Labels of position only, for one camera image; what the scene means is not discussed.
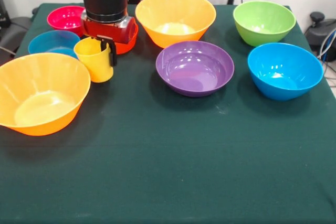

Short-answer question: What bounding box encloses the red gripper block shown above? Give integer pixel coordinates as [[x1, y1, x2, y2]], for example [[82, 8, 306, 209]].
[[80, 15, 136, 67]]

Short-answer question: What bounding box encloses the yellow plastic cup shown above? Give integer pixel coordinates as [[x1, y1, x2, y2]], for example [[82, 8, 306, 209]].
[[73, 37, 115, 83]]

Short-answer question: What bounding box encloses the large orange bowl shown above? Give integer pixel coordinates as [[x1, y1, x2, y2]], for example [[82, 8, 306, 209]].
[[135, 0, 217, 49], [0, 52, 91, 137]]

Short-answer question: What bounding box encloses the red plastic bowl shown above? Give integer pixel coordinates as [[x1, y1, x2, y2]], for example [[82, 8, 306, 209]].
[[114, 23, 139, 55]]

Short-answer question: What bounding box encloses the pink plastic bowl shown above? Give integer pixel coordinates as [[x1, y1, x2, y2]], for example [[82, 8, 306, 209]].
[[47, 5, 86, 38]]

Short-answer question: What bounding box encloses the small translucent blue bowl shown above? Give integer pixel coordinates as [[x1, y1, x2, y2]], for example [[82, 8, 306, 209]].
[[28, 30, 81, 60]]

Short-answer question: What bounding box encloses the purple plastic bowl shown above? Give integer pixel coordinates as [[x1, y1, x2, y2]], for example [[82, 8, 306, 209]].
[[155, 40, 235, 98]]

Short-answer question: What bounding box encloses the dark grey chair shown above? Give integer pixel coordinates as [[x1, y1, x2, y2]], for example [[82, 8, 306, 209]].
[[0, 16, 33, 51]]

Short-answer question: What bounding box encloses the dark green tablecloth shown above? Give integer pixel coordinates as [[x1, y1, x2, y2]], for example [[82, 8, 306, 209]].
[[0, 3, 336, 224]]

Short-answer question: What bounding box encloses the green plastic bowl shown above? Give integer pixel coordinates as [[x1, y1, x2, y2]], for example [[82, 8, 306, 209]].
[[233, 0, 297, 47]]

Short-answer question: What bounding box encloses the large blue bowl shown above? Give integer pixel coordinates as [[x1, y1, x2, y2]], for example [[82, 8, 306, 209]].
[[247, 42, 324, 101]]

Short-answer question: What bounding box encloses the bundle of grey cables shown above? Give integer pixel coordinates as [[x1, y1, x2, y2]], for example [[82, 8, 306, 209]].
[[316, 28, 336, 80]]

